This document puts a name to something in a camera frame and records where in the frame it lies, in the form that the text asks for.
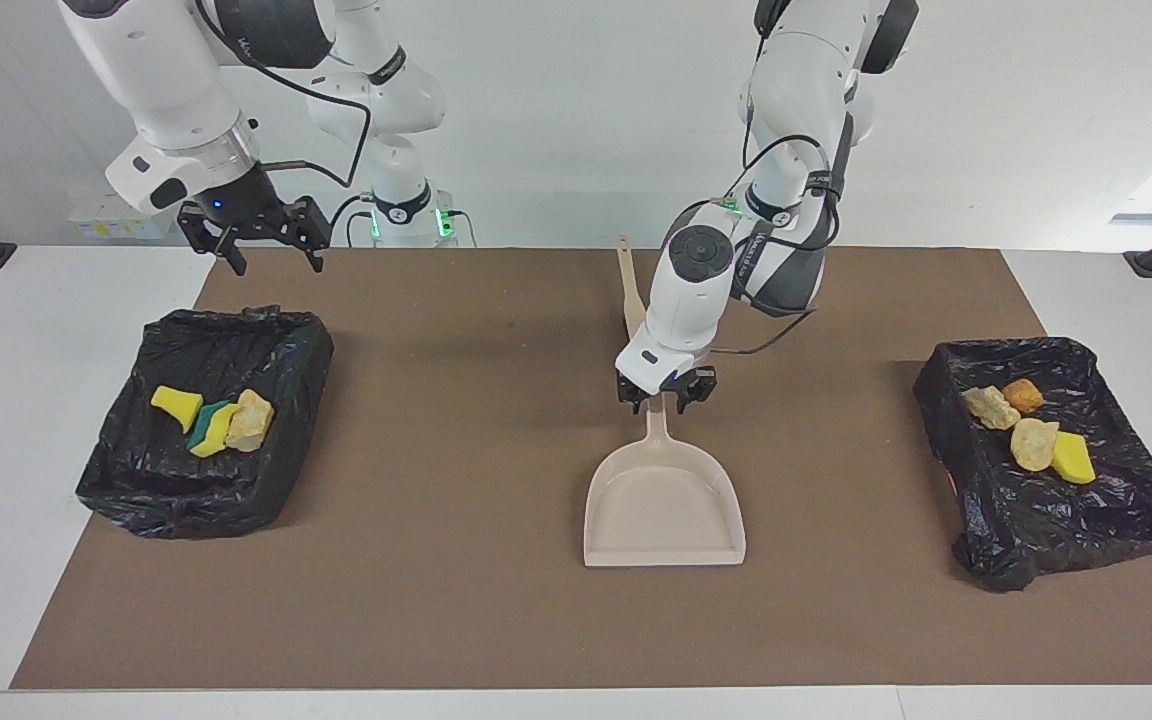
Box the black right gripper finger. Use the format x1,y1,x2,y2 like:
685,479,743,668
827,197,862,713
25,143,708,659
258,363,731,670
177,200,248,277
274,196,333,274

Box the beige brush with black bristles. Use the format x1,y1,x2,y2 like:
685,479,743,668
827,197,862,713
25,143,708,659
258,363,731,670
616,234,650,343

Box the beige plastic dustpan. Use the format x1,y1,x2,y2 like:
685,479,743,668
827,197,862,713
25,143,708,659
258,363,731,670
583,395,748,569

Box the small yellow sponge wedge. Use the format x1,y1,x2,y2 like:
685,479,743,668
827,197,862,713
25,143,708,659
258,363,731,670
150,385,205,434

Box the pale bread chunk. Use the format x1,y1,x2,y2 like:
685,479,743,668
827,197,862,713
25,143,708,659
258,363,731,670
224,388,276,453

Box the notched yellow sponge piece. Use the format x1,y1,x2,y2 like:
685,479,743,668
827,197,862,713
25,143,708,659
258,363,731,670
186,400,240,459

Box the orange striped croissant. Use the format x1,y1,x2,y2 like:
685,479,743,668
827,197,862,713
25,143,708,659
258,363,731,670
960,385,1023,432

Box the brown nugget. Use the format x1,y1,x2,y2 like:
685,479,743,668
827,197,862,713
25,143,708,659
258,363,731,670
1002,378,1046,416

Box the round pale cracker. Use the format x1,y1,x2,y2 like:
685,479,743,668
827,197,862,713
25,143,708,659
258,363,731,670
1010,417,1061,474

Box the green and yellow sponge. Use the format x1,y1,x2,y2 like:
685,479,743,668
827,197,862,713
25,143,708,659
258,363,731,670
1050,430,1098,486

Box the bin lined with black bag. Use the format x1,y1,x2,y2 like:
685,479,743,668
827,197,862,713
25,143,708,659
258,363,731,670
913,336,1152,593
75,306,335,541

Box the brown table mat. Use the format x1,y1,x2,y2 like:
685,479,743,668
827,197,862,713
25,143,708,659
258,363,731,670
11,247,1152,691

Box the black base cable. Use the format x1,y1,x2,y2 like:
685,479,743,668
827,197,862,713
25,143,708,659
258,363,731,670
329,195,379,248

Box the white wall boxes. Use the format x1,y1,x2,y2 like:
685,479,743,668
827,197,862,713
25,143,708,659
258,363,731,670
67,195,182,241

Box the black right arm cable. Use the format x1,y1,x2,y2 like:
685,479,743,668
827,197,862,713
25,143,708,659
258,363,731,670
194,0,377,191

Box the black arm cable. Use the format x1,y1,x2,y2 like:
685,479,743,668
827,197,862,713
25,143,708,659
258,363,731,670
708,90,857,357
194,0,377,191

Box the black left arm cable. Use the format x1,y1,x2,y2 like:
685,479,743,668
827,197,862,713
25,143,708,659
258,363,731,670
708,90,857,357

